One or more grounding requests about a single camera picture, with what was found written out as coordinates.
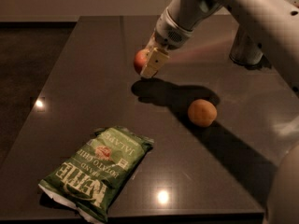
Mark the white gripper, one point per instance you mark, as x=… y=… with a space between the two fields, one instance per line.
x=169 y=34

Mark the red apple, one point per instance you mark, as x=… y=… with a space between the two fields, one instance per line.
x=140 y=60

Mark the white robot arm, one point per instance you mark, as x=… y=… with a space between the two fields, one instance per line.
x=273 y=26

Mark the green jalapeno chip bag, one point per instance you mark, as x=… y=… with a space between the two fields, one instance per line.
x=91 y=179

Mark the orange fruit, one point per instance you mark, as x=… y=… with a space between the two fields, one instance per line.
x=202 y=113

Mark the metal napkin can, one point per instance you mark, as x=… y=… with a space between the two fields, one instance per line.
x=244 y=51

